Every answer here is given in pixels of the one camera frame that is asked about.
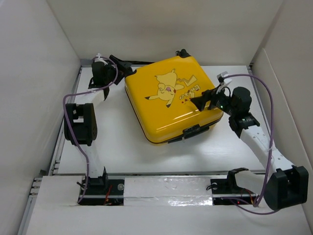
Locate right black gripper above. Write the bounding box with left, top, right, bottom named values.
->
left=190, top=85, right=236, bottom=116

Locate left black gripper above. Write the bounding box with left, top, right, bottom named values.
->
left=104, top=56, right=131, bottom=85

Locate yellow suitcase with grey lining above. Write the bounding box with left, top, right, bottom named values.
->
left=125, top=49, right=223, bottom=144

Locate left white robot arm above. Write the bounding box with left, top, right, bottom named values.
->
left=63, top=54, right=135, bottom=194

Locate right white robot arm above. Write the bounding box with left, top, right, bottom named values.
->
left=191, top=87, right=309, bottom=211

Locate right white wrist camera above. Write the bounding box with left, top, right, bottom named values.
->
left=217, top=71, right=232, bottom=93

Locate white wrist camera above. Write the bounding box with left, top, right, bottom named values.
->
left=92, top=53, right=110, bottom=65
left=217, top=71, right=232, bottom=93

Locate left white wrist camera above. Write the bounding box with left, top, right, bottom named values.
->
left=92, top=53, right=110, bottom=65

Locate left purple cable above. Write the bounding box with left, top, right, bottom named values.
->
left=63, top=56, right=119, bottom=204

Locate aluminium mounting rail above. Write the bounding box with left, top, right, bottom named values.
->
left=29, top=171, right=296, bottom=206

